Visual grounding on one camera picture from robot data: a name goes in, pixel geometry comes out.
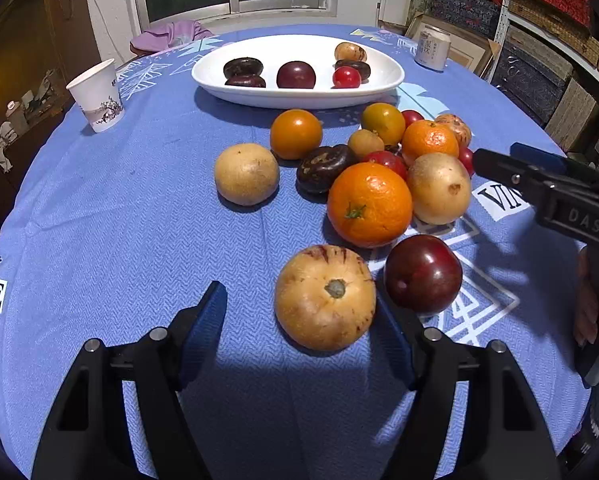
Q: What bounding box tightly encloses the framed picture board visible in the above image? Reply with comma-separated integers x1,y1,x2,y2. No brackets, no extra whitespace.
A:
406,13,501,79

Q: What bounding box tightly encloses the white oval plate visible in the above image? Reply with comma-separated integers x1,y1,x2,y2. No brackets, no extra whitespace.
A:
192,35,405,110

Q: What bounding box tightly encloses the blue printed tablecloth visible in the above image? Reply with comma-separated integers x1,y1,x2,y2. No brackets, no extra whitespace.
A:
0,25,589,479

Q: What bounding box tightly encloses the tan round fruit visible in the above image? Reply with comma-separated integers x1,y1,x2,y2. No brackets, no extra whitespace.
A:
214,143,280,207

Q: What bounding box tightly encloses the white storage shelf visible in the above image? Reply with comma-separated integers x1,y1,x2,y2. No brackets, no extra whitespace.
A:
495,0,599,84

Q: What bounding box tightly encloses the dark flat fruit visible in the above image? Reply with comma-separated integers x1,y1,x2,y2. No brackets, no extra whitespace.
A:
334,60,371,82
222,56,264,79
225,74,266,88

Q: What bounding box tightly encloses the wooden glass cabinet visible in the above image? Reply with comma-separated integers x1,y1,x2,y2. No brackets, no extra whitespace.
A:
0,0,104,181

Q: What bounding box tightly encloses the person's right hand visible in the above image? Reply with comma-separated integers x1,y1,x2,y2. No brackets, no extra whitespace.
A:
573,248,599,347

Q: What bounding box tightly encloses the white beverage can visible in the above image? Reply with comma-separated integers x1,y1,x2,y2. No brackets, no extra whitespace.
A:
414,26,451,73

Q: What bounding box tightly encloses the dark red plum on plate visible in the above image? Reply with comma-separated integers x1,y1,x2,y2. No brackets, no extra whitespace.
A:
276,61,316,89

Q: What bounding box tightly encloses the dark red plum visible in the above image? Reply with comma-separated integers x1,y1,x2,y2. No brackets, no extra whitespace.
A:
384,234,463,315
276,61,316,89

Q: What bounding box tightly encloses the dark flat fruit lower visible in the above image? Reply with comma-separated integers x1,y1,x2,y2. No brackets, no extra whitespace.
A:
225,74,266,88

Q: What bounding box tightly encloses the striped pepino melon on plate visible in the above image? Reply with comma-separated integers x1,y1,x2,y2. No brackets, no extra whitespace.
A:
334,41,367,62

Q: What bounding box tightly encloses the small brown longan fruit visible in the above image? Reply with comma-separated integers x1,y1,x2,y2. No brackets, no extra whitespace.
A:
347,129,385,162

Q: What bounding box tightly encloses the red cherry tomato on plate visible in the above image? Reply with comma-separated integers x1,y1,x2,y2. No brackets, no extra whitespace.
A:
332,67,361,89

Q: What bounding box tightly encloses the large pepino melon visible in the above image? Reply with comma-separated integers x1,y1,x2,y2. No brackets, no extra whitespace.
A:
275,245,377,353

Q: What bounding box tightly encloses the large orange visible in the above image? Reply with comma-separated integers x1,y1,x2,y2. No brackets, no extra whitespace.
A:
401,119,459,167

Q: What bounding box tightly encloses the striped pepino melon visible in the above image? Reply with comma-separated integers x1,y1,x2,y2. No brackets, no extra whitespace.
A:
334,41,367,62
435,113,472,148

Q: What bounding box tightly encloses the yellow orange tomato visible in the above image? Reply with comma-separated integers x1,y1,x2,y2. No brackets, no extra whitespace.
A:
361,102,406,146

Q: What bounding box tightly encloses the white paper cup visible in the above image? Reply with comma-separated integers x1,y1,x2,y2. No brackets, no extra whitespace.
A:
66,58,125,133

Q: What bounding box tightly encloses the tan passion fruit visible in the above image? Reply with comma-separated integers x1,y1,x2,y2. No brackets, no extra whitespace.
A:
407,153,472,226

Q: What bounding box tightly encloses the dark flat fruit upper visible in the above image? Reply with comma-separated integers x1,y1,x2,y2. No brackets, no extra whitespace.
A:
222,56,264,79

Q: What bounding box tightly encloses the dark purple mangosteen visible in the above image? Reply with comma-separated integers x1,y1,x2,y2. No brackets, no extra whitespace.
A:
296,144,358,194

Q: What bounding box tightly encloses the orange mandarin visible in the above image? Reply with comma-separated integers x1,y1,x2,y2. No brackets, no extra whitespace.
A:
327,162,413,248

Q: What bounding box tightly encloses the dark flat fruit right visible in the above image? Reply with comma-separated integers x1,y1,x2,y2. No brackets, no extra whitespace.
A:
334,60,371,82

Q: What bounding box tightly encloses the orange persimmon tomato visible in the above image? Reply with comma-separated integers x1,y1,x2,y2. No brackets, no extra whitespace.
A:
270,108,323,160

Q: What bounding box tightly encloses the purple cloth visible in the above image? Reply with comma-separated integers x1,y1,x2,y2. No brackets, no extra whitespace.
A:
129,20,213,55

